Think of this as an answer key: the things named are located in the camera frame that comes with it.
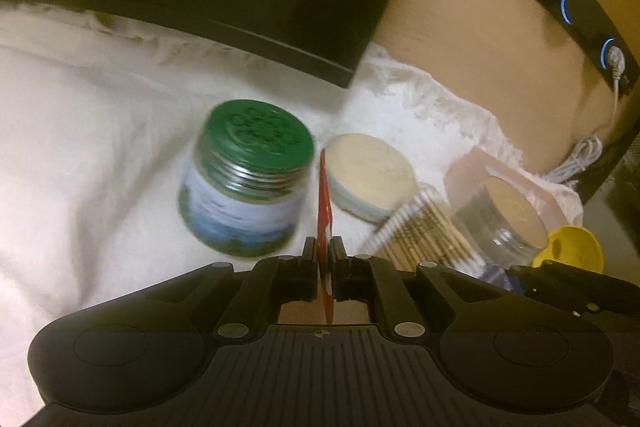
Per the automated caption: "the white cable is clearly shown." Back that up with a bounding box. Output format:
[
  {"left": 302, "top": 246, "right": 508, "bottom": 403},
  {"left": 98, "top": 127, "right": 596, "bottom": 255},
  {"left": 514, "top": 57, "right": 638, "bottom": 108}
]
[{"left": 542, "top": 47, "right": 632, "bottom": 184}]

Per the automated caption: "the green lid jar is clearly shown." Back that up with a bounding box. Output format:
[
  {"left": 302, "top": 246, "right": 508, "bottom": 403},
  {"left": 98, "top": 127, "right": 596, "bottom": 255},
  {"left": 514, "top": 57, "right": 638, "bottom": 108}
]
[{"left": 177, "top": 99, "right": 317, "bottom": 259}]

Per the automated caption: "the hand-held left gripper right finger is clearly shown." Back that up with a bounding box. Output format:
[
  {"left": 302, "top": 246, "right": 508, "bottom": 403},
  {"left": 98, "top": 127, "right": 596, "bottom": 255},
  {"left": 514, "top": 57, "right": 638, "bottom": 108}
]
[{"left": 327, "top": 237, "right": 473, "bottom": 339}]

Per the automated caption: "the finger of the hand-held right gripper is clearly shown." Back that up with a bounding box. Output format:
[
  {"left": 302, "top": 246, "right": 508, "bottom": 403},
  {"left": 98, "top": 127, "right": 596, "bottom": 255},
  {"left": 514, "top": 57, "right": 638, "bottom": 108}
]
[{"left": 504, "top": 259, "right": 640, "bottom": 319}]

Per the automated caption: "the pack of cotton swabs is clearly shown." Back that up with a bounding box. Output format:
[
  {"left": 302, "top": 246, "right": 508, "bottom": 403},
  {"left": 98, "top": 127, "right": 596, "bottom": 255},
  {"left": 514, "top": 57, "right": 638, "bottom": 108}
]
[{"left": 362, "top": 184, "right": 487, "bottom": 279}]

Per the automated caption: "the clear jar with tan lid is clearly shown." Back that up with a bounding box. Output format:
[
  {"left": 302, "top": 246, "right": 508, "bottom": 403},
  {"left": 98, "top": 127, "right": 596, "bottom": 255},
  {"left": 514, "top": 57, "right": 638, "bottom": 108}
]
[{"left": 450, "top": 174, "right": 551, "bottom": 269}]

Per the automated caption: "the round cream compact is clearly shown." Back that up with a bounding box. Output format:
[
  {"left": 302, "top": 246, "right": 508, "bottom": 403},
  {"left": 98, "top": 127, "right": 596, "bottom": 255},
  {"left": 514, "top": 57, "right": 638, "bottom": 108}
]
[{"left": 325, "top": 133, "right": 419, "bottom": 224}]

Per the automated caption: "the pink cardboard box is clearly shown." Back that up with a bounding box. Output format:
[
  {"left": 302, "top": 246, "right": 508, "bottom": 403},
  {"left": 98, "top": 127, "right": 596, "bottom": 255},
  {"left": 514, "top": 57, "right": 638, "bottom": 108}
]
[{"left": 444, "top": 146, "right": 557, "bottom": 234}]

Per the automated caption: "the red card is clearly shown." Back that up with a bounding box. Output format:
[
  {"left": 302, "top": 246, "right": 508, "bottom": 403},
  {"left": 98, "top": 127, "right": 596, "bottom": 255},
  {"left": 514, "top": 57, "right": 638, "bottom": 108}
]
[{"left": 315, "top": 148, "right": 335, "bottom": 326}]

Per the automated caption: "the white textured blanket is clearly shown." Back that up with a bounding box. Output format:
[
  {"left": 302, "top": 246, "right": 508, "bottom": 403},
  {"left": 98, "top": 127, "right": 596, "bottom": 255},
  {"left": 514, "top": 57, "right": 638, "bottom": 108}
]
[{"left": 0, "top": 2, "right": 451, "bottom": 418}]

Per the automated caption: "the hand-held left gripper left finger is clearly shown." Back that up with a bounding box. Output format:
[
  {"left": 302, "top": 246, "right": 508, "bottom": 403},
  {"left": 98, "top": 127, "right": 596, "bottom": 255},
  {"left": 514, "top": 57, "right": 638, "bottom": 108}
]
[{"left": 172, "top": 237, "right": 321, "bottom": 339}]

